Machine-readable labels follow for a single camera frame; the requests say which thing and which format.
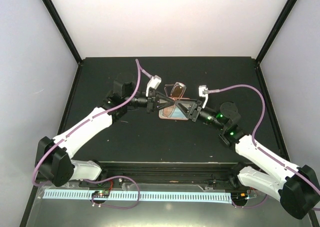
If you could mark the white slotted cable duct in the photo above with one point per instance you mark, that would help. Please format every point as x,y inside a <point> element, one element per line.
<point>143,196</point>

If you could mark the left base circuit board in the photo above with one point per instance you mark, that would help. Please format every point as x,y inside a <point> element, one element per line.
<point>100,194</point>

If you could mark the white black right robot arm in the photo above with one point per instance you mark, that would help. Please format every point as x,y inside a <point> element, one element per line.
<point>296,187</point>

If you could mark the base circuit board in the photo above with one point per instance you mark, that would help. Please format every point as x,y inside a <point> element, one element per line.
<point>100,194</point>
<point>243,195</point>

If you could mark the right black frame post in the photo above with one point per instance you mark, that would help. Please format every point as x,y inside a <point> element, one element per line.
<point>281,19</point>

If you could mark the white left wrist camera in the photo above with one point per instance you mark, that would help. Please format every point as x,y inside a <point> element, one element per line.
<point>153,83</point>

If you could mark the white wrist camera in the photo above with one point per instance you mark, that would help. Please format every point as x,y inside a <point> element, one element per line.
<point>153,83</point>
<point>203,92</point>

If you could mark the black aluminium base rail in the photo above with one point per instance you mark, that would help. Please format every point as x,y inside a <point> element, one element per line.
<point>221,180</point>

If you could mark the left black frame post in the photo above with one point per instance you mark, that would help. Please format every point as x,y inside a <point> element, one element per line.
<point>62,29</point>

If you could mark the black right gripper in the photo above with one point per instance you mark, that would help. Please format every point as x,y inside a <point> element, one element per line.
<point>193,115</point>

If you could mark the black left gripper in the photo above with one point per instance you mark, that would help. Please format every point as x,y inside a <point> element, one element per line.
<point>153,98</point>

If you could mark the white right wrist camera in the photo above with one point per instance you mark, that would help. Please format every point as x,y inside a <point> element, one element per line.
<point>203,92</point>

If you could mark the brown frame sunglasses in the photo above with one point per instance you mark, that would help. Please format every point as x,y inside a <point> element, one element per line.
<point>175,91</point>

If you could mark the right base circuit board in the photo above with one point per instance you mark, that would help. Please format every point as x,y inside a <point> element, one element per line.
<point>243,195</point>

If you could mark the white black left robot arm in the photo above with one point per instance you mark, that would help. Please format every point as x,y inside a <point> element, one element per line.
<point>54,157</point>

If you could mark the pink glasses case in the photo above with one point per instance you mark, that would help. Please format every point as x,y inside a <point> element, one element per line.
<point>164,113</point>

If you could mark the black frame post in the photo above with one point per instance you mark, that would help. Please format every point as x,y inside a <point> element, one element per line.
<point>281,19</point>
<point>62,29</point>

